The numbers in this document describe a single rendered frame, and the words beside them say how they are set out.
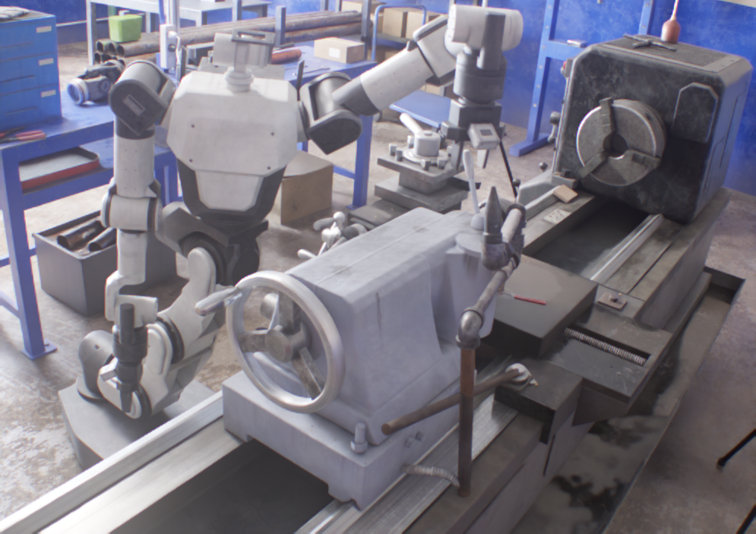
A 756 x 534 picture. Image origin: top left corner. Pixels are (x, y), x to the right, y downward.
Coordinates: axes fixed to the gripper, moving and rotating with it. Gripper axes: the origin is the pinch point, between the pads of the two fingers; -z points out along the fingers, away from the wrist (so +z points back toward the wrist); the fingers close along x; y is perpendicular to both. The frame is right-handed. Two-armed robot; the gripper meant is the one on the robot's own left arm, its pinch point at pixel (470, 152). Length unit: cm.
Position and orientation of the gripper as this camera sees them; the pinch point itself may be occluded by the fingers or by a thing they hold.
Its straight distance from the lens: 135.2
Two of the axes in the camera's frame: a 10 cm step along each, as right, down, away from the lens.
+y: 4.0, 4.3, -8.1
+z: 0.9, -9.0, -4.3
